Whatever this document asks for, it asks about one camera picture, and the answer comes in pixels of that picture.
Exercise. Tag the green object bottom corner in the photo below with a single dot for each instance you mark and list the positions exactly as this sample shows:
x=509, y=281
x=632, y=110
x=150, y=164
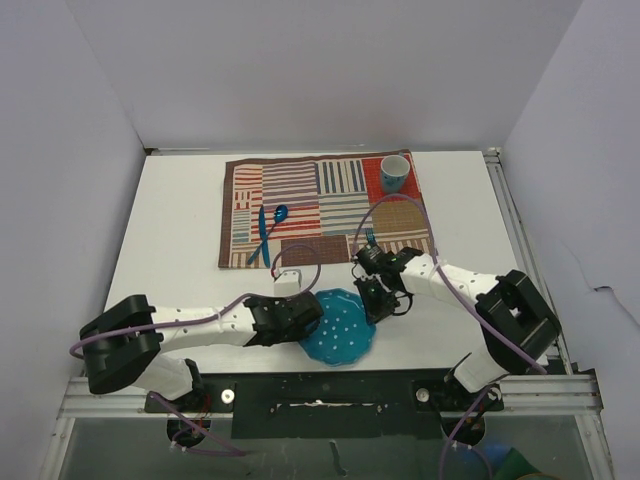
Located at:
x=514, y=466

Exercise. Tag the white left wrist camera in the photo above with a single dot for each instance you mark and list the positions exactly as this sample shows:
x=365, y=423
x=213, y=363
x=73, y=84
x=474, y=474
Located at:
x=287, y=282

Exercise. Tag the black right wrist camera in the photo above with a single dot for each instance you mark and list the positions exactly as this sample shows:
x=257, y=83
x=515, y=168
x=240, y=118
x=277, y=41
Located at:
x=373, y=260

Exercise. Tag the aluminium frame rail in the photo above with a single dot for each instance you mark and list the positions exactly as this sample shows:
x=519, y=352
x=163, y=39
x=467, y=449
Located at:
x=519, y=239
x=549, y=395

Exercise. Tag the aluminium right frame rail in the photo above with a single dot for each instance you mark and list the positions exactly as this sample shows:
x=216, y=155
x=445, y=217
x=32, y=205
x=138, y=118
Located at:
x=519, y=239

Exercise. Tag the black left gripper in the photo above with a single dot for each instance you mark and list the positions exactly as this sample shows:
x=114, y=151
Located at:
x=297, y=335

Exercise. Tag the white blue mug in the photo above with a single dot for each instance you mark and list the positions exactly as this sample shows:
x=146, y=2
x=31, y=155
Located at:
x=394, y=170

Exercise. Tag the aluminium front frame rail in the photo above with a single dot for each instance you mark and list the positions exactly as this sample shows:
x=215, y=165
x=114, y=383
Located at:
x=549, y=395

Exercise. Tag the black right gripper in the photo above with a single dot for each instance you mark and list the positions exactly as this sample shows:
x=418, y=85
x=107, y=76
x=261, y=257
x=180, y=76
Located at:
x=375, y=312

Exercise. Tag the striped patchwork placemat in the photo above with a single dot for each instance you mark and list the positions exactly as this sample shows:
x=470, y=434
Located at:
x=331, y=200

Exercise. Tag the blue metallic knife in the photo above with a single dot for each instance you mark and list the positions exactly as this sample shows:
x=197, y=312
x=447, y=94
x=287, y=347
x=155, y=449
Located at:
x=264, y=251

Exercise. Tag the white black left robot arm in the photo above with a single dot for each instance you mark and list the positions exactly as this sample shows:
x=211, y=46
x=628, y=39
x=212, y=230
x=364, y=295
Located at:
x=128, y=345

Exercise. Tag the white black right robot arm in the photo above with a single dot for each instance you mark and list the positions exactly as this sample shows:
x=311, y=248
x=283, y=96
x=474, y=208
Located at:
x=518, y=325

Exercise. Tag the blue polka dot plate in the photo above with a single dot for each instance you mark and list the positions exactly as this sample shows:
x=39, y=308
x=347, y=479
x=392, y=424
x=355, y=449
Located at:
x=343, y=336

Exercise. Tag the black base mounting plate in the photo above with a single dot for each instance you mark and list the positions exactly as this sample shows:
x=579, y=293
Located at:
x=334, y=404

